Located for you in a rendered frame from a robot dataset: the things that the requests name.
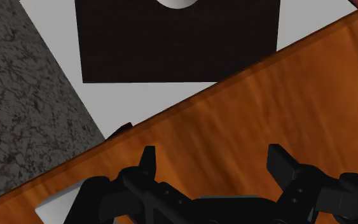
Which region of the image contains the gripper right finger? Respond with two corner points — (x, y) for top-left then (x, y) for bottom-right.
(266, 143), (358, 224)

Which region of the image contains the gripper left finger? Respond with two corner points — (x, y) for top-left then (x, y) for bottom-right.
(63, 144), (193, 224)

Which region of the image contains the white flat block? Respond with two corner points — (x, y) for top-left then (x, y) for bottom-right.
(35, 178), (88, 224)

